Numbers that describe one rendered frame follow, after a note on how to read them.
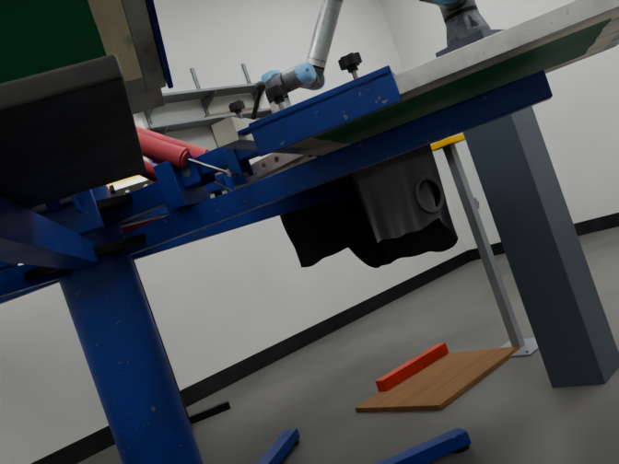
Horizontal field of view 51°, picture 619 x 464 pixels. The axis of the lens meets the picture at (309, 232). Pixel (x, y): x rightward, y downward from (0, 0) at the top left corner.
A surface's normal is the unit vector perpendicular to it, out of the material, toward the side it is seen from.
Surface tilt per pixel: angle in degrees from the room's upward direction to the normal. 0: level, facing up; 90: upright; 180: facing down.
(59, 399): 90
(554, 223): 90
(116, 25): 148
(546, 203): 90
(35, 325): 90
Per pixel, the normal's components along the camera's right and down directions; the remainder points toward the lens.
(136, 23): 0.39, 0.76
